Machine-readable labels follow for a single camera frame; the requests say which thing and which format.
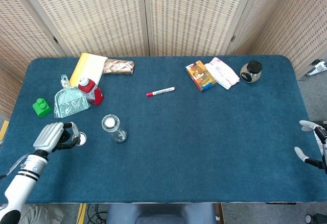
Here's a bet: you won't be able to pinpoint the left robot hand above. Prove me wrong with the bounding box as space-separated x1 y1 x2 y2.
33 121 81 155

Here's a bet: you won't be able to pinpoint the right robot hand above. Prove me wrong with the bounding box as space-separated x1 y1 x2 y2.
294 120 327 175

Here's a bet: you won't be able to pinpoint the green toy block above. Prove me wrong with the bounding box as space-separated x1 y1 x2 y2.
32 98 53 118

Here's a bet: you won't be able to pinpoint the green dustpan brush set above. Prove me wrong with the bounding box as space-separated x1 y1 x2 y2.
53 74 91 119

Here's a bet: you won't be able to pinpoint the red juice bottle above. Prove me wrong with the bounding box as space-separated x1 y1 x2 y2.
78 78 104 106

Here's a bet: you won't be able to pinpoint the clear glass bottle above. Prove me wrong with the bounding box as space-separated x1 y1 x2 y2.
101 114 128 144

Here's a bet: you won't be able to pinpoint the black floor object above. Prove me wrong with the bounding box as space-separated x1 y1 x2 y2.
306 213 327 224

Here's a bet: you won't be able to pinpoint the yellow white booklet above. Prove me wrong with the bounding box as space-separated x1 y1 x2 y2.
69 53 108 88

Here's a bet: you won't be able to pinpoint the white floor device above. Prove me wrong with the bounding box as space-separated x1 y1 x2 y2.
306 59 327 77

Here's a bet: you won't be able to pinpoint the brown red snack package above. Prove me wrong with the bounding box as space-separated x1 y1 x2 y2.
102 58 135 76

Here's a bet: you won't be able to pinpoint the round jar black lid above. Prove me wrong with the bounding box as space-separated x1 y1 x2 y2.
240 60 263 84

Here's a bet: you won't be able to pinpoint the red whiteboard marker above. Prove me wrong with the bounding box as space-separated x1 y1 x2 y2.
146 86 176 98

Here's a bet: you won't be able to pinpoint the white tissue pack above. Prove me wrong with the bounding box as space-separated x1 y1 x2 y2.
204 57 241 90

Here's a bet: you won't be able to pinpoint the woven folding screen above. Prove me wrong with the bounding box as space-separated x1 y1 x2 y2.
0 0 327 119

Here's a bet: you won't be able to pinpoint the grey blue chair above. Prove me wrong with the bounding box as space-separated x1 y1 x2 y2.
106 203 217 224

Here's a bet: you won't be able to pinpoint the blue table cloth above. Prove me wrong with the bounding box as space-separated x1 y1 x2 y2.
0 55 327 205

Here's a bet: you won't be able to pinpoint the orange yellow carton box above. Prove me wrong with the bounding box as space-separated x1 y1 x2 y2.
185 60 218 93

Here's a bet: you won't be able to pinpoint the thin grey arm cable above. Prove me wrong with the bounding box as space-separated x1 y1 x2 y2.
0 154 28 180

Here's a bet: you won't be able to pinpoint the black floor cables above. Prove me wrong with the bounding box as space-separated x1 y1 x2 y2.
86 203 109 224

